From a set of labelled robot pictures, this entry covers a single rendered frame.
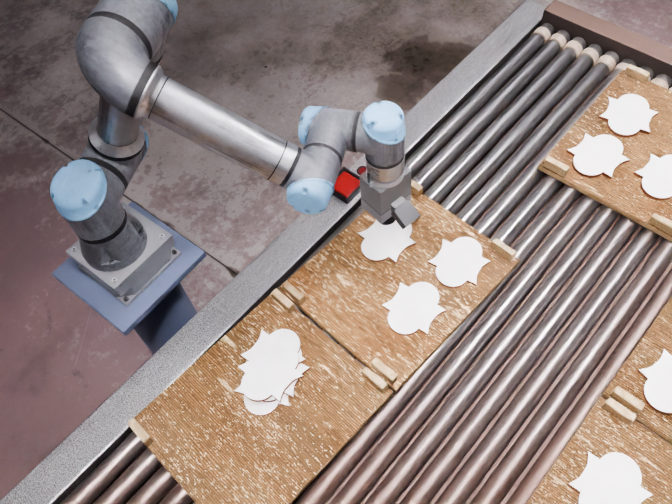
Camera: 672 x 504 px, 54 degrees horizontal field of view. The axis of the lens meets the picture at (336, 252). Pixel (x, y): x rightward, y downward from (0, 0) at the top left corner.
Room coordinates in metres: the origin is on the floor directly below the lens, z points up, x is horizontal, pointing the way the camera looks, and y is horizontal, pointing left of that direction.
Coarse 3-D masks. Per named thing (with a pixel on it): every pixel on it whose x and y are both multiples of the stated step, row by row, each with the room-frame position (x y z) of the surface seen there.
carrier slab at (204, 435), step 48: (240, 336) 0.63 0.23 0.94; (192, 384) 0.53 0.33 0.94; (240, 384) 0.52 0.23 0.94; (336, 384) 0.49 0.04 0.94; (192, 432) 0.43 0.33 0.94; (240, 432) 0.42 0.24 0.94; (288, 432) 0.40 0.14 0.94; (336, 432) 0.39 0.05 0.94; (192, 480) 0.34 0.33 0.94; (240, 480) 0.33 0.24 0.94; (288, 480) 0.31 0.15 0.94
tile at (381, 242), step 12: (372, 228) 0.85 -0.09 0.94; (384, 228) 0.84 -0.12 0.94; (396, 228) 0.84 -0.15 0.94; (408, 228) 0.83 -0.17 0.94; (372, 240) 0.81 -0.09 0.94; (384, 240) 0.81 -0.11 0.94; (396, 240) 0.80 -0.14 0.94; (408, 240) 0.80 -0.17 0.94; (372, 252) 0.78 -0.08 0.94; (384, 252) 0.78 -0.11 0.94; (396, 252) 0.77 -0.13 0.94
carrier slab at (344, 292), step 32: (352, 224) 0.87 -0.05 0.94; (416, 224) 0.84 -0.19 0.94; (448, 224) 0.83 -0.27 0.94; (320, 256) 0.80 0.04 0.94; (352, 256) 0.78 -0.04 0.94; (416, 256) 0.76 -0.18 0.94; (320, 288) 0.71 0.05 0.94; (352, 288) 0.70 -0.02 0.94; (384, 288) 0.69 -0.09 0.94; (448, 288) 0.67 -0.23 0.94; (480, 288) 0.66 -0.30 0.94; (320, 320) 0.64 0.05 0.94; (352, 320) 0.62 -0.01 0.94; (384, 320) 0.61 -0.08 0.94; (448, 320) 0.59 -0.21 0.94; (352, 352) 0.55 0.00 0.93; (384, 352) 0.54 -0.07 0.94; (416, 352) 0.53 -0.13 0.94
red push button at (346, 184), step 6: (342, 174) 1.03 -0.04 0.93; (348, 174) 1.03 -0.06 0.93; (336, 180) 1.01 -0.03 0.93; (342, 180) 1.01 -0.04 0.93; (348, 180) 1.01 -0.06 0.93; (354, 180) 1.00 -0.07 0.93; (336, 186) 0.99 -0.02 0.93; (342, 186) 0.99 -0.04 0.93; (348, 186) 0.99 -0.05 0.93; (354, 186) 0.99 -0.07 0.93; (342, 192) 0.97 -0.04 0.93; (348, 192) 0.97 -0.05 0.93
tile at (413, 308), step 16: (400, 288) 0.68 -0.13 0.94; (416, 288) 0.67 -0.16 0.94; (432, 288) 0.67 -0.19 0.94; (384, 304) 0.65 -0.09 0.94; (400, 304) 0.64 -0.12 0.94; (416, 304) 0.64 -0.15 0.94; (432, 304) 0.63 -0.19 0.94; (400, 320) 0.60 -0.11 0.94; (416, 320) 0.60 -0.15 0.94; (432, 320) 0.59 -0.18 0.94
